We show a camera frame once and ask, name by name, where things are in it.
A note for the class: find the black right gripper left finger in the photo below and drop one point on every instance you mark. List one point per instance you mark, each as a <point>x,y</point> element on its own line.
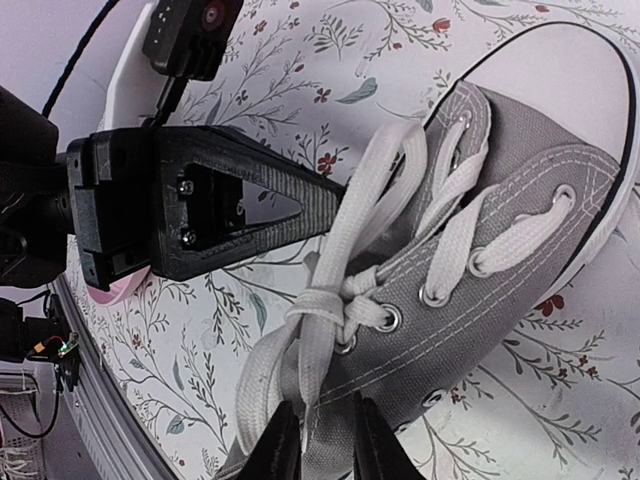
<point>277,454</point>

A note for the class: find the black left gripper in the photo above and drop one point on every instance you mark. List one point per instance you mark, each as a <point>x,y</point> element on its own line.
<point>220,197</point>

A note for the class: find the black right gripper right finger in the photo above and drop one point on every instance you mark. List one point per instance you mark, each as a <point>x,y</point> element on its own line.
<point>378,455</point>

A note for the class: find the grey sneaker with red sole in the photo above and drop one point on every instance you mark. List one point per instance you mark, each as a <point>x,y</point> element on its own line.
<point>451,230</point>

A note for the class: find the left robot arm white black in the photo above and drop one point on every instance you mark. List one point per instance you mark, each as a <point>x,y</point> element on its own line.
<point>36,211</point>

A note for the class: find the pink plastic plate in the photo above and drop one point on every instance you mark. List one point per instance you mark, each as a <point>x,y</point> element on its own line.
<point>118,291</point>

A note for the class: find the floral patterned table mat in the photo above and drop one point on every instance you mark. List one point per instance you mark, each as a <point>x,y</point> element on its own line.
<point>557,398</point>

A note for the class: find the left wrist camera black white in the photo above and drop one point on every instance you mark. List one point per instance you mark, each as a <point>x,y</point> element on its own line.
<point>171,44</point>

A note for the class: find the aluminium front rail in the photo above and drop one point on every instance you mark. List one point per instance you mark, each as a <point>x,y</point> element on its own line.
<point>106,440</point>

